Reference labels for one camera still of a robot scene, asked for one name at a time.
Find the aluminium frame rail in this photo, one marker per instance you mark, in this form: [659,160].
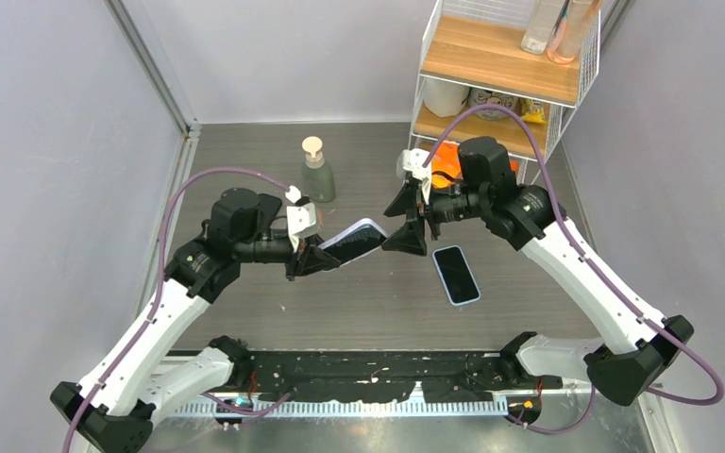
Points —
[135,23]

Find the yellow snack packet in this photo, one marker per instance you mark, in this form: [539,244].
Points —
[533,111]

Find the orange yellow sponge box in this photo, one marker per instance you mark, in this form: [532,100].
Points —
[446,168]

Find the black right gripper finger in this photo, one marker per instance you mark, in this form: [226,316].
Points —
[409,239]
[407,201]

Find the white cup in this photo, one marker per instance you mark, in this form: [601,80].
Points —
[443,98]

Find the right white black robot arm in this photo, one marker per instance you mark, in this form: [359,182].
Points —
[635,344]

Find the printed ceramic mug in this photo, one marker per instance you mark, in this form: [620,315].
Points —
[479,96]

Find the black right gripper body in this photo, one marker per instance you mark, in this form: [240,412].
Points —
[438,209]

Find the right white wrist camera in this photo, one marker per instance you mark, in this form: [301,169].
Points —
[411,165]

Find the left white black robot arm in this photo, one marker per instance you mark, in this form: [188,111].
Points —
[117,405]

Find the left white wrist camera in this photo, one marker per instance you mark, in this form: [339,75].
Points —
[302,216]

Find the green soap pump bottle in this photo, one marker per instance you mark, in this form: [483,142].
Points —
[317,175]

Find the phone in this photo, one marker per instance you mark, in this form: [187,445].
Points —
[456,276]
[355,242]

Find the phone in light blue case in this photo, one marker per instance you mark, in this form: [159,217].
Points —
[456,276]

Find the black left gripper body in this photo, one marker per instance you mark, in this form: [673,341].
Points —
[295,260]

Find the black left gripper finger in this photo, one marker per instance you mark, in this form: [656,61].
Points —
[301,267]
[312,248]

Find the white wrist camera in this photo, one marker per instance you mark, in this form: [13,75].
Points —
[302,216]
[411,165]

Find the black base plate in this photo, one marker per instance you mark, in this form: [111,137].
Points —
[382,376]

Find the white wire wooden shelf rack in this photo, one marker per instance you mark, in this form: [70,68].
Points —
[476,44]

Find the pink tinted glass bottle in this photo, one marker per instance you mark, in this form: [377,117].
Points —
[572,29]

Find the clear glass bottle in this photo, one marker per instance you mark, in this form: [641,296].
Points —
[543,21]

